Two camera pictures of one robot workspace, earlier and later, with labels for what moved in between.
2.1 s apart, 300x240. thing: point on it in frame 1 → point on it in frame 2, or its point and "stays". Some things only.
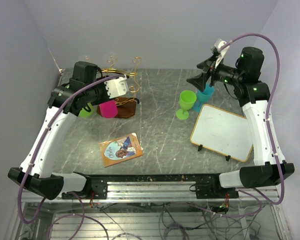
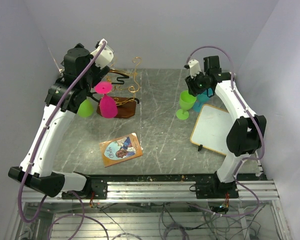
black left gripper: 106,95 → 99,73
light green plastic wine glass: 84,113 stays
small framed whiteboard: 223,132 stays
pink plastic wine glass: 108,109 stays
